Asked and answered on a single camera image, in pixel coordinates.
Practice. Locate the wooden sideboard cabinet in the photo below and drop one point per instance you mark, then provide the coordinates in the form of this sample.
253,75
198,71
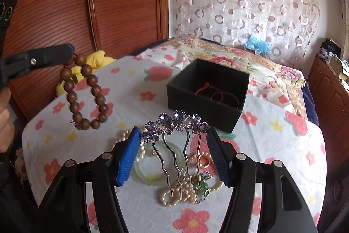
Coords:
331,104

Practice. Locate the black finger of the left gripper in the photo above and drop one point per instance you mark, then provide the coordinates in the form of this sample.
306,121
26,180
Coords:
52,56

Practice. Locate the brown wooden wardrobe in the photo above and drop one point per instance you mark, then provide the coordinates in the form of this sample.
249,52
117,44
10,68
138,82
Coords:
81,17

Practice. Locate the pink circle pattern curtain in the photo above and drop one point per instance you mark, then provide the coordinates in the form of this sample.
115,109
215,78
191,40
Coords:
284,26

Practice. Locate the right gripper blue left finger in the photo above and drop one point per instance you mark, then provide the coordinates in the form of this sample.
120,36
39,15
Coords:
127,152

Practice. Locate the black open jewelry box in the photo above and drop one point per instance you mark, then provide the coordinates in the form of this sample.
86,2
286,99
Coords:
216,92

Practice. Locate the purple crystal hair comb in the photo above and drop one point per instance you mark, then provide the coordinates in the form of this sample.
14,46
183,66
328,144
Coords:
176,132

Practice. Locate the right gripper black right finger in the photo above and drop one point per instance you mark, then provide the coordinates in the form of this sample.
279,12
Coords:
221,154

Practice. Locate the green jade bangle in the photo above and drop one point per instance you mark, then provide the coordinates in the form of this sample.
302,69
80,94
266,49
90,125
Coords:
148,165

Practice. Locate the blue plush toy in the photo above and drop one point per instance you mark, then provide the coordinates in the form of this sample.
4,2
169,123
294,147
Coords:
257,45

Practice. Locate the person's left hand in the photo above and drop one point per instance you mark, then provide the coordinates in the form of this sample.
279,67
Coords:
6,126

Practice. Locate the pile of books and papers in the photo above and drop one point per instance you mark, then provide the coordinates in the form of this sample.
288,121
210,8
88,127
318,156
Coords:
329,53

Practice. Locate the strawberry flower print sheet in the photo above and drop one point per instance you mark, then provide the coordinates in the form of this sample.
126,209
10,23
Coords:
135,89

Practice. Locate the yellow plush toy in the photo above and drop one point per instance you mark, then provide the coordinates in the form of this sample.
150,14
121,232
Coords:
77,73

